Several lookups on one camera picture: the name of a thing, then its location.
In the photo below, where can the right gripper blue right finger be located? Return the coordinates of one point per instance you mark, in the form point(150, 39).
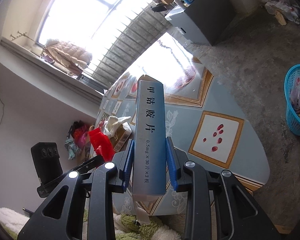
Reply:
point(172, 163)

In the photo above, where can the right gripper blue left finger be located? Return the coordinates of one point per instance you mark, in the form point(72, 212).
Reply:
point(127, 164)

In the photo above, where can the blue white medicine box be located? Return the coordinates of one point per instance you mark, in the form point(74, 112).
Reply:
point(149, 170)

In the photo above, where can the red plastic wrapper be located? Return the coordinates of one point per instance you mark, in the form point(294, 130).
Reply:
point(101, 144)

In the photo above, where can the gold tissue pack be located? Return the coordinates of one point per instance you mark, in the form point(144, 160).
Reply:
point(118, 130)

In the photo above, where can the blue plastic trash basket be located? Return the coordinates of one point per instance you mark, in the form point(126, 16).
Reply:
point(292, 95)

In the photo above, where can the green fluffy blanket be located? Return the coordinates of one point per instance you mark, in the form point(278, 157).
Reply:
point(128, 227)

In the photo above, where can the beige puffer jacket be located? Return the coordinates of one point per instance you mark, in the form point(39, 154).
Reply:
point(74, 58)

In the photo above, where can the grey storage cabinet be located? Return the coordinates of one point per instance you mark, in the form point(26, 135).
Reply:
point(204, 21)

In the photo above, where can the black tracking camera box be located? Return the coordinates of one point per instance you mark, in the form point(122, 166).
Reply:
point(46, 161)

